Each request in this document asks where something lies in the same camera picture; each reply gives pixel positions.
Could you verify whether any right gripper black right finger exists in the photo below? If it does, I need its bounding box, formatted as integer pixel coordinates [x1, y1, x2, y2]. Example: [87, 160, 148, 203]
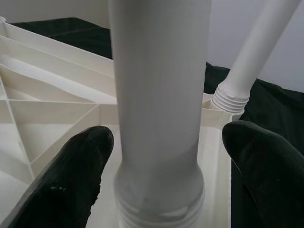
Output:
[220, 120, 304, 228]

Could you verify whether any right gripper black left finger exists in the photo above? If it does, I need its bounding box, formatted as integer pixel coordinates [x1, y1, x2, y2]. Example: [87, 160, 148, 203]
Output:
[0, 125, 115, 228]

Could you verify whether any white plastic table top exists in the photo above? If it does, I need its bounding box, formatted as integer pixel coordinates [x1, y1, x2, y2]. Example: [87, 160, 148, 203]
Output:
[0, 16, 243, 228]

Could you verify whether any white plastic table leg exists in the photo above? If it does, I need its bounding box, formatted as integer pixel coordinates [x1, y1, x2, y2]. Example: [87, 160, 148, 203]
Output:
[107, 0, 213, 228]
[210, 0, 304, 117]

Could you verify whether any black tablecloth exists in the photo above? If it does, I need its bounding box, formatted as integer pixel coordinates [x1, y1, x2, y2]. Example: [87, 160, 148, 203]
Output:
[9, 17, 304, 148]

